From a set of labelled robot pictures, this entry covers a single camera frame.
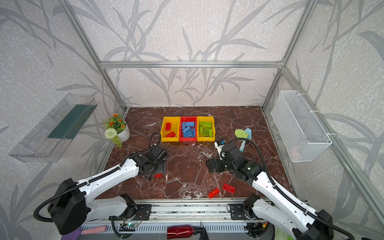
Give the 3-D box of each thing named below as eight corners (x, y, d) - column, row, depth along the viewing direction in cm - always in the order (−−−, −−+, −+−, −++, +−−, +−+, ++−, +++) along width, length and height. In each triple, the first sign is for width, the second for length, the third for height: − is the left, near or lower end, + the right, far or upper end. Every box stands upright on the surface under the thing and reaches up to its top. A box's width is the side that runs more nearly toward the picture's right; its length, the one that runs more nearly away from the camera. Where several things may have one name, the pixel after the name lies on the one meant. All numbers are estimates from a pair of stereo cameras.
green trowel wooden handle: (235, 138, 105) (236, 136, 103) (234, 131, 109) (235, 129, 107) (248, 138, 105) (248, 136, 103) (246, 131, 109) (247, 129, 107)
